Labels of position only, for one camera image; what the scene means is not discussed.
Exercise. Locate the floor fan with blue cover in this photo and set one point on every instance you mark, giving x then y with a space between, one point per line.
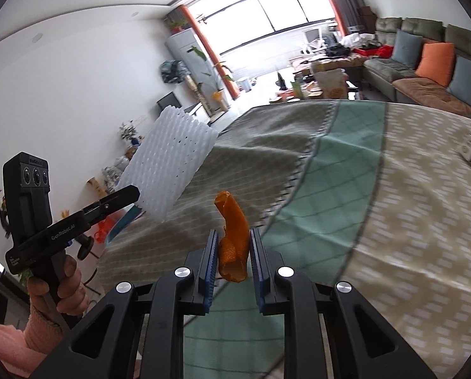
172 71

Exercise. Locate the orange cushion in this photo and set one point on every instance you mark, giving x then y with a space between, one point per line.
435 63

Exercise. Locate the person's left hand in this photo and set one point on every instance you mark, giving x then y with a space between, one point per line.
71 284

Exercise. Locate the tan ottoman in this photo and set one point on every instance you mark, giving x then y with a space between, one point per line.
350 62

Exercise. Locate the red cloth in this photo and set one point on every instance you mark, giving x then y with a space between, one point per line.
383 52

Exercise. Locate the blue-grey cushion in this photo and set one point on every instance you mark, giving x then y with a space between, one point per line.
407 47
470 81

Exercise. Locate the cluttered coffee table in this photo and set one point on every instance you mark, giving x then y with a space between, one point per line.
302 87

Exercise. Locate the black bag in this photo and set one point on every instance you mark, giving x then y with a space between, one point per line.
338 50

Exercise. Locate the olive green sofa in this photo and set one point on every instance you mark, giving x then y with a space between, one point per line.
381 71

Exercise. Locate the orange plastic bag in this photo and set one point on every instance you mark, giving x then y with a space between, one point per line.
103 231

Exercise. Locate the white foam fruit net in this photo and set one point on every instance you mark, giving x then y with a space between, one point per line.
168 158

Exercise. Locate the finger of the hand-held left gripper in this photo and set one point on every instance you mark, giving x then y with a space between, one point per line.
121 197

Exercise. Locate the kraft paper bag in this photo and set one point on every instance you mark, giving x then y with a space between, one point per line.
332 83

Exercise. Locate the vase with green branches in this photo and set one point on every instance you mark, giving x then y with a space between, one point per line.
130 130

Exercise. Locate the dark brown box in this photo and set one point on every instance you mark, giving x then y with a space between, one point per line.
366 16

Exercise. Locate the clear gift bag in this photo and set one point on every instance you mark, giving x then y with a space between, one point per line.
115 169

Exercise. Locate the black monitor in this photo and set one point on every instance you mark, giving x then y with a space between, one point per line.
167 100

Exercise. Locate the small white pedal bin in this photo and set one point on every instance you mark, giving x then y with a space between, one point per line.
244 85

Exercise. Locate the tall leafy potted plant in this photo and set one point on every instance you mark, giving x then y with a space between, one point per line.
219 96

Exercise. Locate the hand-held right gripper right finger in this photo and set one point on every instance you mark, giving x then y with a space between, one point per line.
259 274

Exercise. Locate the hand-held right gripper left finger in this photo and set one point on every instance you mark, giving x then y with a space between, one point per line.
210 274

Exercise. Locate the patterned green beige tablecloth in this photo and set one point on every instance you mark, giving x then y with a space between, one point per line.
358 205

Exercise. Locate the white clothes pile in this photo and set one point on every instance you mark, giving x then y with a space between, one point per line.
356 41

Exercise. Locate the small potted plant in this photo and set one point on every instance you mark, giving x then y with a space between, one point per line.
176 23

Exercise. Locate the white office chair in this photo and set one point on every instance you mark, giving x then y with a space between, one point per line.
312 39

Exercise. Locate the white standing air conditioner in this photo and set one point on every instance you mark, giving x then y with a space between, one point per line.
182 47

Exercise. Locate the tall beige box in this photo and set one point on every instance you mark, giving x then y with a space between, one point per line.
97 185

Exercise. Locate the orange peel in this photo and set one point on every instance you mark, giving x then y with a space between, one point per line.
233 229

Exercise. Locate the large balcony window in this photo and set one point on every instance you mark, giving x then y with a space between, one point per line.
259 15

